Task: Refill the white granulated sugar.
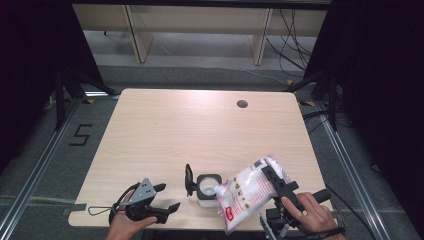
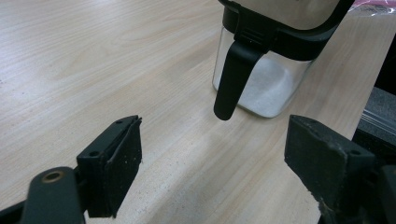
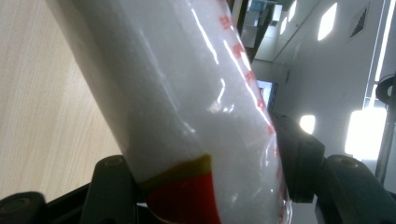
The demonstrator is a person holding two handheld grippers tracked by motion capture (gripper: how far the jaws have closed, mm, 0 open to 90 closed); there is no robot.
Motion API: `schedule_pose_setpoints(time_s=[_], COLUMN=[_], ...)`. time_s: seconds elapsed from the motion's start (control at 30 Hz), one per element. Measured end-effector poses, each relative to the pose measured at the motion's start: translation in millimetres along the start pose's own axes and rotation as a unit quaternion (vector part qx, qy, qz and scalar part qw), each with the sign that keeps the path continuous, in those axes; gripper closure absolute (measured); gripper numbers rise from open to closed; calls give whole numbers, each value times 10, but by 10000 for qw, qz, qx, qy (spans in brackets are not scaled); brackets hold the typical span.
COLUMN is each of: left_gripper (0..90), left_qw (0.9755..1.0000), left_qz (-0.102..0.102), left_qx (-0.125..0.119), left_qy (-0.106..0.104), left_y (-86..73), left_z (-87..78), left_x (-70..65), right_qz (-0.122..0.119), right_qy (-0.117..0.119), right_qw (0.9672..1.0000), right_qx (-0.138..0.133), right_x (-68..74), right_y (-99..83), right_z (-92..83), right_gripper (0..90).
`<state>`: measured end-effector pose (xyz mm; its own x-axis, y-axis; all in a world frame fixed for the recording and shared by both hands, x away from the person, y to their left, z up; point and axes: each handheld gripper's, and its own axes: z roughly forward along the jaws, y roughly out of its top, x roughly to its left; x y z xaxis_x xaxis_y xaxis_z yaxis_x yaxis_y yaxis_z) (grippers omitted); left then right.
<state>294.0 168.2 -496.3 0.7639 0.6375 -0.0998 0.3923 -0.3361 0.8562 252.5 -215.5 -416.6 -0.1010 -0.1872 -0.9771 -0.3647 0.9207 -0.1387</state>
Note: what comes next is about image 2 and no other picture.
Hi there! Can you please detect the aluminium floor rail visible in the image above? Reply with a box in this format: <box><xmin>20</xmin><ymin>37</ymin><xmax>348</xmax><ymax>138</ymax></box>
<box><xmin>361</xmin><ymin>106</ymin><xmax>396</xmax><ymax>133</ymax></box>

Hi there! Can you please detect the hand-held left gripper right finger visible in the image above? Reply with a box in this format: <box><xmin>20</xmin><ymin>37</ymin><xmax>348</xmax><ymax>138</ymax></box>
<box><xmin>283</xmin><ymin>114</ymin><xmax>379</xmax><ymax>218</ymax></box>

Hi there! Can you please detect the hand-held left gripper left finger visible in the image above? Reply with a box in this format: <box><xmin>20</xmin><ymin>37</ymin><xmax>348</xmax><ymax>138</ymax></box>
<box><xmin>77</xmin><ymin>115</ymin><xmax>143</xmax><ymax>218</ymax></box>

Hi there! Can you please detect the glass jar with black lid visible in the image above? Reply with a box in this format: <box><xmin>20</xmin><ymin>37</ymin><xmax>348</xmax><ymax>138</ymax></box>
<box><xmin>212</xmin><ymin>0</ymin><xmax>356</xmax><ymax>121</ymax></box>

